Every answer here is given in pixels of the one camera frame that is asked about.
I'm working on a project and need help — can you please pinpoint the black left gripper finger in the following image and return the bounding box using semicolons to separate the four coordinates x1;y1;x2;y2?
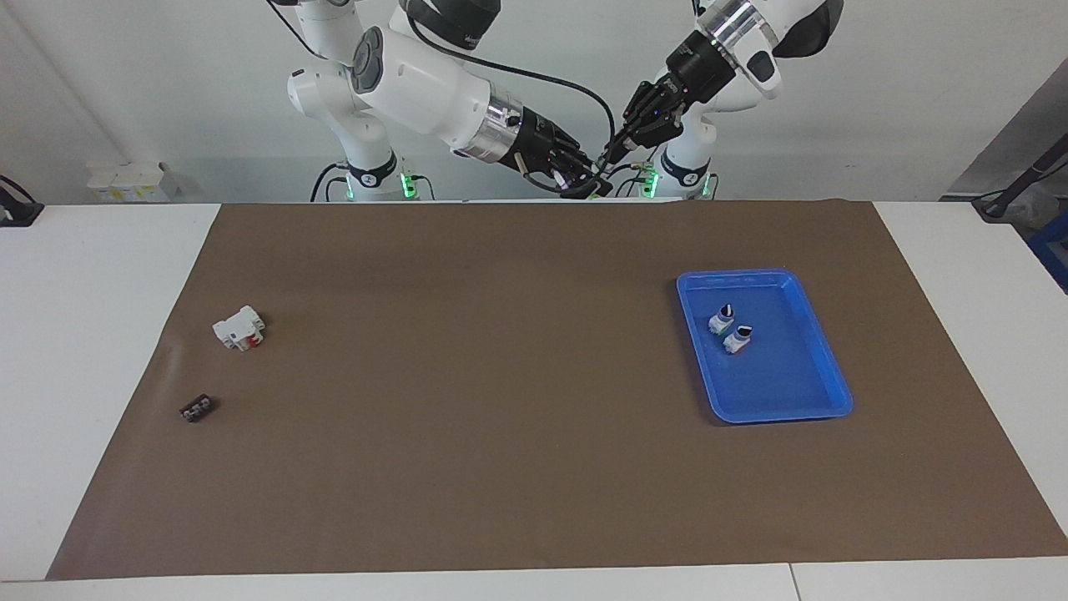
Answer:
630;121;681;153

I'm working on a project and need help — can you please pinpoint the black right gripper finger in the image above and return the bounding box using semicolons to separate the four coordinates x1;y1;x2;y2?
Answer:
559;138;602;180
597;134;635;168
555;174;614;199

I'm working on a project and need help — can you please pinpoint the blue plastic tray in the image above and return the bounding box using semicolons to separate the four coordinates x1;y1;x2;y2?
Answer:
676;268;854;425

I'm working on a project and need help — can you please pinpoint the brown paper table mat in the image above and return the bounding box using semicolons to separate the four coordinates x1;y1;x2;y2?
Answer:
46;200;1068;581

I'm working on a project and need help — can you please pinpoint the black stand pole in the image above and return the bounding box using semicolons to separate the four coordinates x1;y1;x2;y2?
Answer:
972;134;1068;222

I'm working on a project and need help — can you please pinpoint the white circuit breaker red lever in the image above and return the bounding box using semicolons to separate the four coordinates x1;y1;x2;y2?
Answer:
212;306;266;352

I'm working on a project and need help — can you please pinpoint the blue crate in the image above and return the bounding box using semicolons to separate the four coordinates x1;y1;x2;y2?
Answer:
1028;213;1068;293

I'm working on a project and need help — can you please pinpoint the white cardboard box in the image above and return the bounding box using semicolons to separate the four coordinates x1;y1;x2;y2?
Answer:
86;161;180;204

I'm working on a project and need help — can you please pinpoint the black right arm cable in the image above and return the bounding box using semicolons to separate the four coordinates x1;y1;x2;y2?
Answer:
405;13;618;155

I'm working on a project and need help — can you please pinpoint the black right base cable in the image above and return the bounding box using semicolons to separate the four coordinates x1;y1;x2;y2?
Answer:
310;161;347;203

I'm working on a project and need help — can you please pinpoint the black desk mount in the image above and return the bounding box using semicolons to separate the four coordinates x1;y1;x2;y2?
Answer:
0;175;44;228

